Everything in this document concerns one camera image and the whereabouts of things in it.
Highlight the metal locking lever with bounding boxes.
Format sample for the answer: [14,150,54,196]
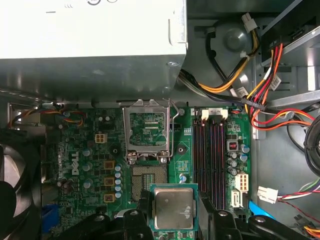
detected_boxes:
[159,97,182,163]

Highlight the black RAM slot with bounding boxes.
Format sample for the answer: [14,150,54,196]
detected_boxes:
[193,106,202,193]
[210,117,219,211]
[200,108,210,195]
[218,108,227,211]

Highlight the black PC case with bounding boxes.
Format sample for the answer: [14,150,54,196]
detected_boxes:
[0,0,320,240]

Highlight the red orange wire bundle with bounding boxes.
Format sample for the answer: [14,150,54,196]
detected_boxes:
[243,42,317,132]

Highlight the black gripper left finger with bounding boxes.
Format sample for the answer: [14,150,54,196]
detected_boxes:
[79,189,154,240]

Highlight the white wire plug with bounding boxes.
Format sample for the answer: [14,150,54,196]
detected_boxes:
[257,186,279,205]

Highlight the black cable bundle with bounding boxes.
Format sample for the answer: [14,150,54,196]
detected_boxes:
[303,119,320,176]

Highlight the silver CPU green edge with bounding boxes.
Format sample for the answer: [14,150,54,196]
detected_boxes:
[148,183,200,231]

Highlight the metal socket cover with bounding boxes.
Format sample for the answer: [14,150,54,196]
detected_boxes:
[122,98,171,166]

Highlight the light blue flat wire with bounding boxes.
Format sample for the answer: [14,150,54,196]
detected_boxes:
[248,199,276,221]

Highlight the CPU socket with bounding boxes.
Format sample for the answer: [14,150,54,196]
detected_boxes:
[131,163,168,203]

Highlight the yellow black wire bundle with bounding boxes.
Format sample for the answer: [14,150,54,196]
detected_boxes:
[178,12,261,101]

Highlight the green motherboard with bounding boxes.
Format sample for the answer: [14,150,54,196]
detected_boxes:
[41,106,252,240]

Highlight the grey power supply unit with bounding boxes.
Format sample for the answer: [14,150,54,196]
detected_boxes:
[0,0,188,101]

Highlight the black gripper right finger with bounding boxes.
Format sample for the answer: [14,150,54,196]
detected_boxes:
[198,190,305,240]

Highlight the grey optical drive cage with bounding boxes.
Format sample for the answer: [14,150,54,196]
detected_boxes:
[252,0,320,108]

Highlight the black case fan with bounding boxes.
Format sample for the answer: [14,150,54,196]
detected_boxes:
[0,126,43,240]

